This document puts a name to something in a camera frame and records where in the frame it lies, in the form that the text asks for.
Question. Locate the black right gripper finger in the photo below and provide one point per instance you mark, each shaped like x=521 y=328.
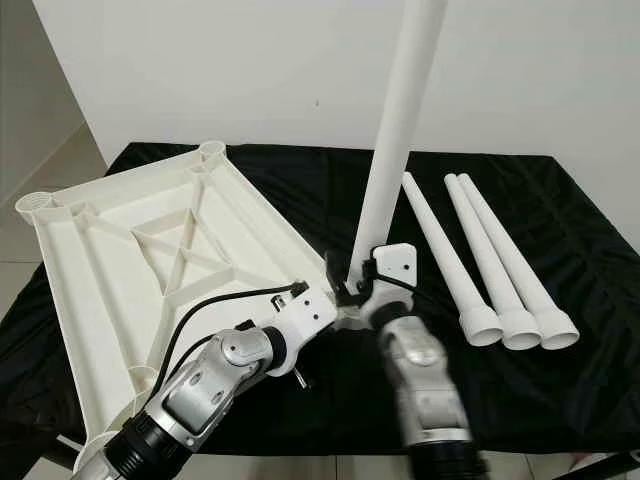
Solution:
x=336 y=273

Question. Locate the white plastic table leg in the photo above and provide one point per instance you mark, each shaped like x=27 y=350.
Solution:
x=445 y=250
x=514 y=260
x=485 y=255
x=405 y=130

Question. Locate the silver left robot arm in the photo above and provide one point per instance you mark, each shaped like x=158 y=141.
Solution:
x=220 y=375

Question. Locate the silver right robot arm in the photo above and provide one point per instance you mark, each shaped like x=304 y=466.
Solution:
x=425 y=390

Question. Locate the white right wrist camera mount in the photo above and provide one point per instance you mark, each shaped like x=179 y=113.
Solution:
x=395 y=262

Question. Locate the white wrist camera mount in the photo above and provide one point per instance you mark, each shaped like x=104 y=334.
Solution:
x=305 y=315
x=395 y=262

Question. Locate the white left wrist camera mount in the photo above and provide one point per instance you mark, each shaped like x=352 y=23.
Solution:
x=305 y=315

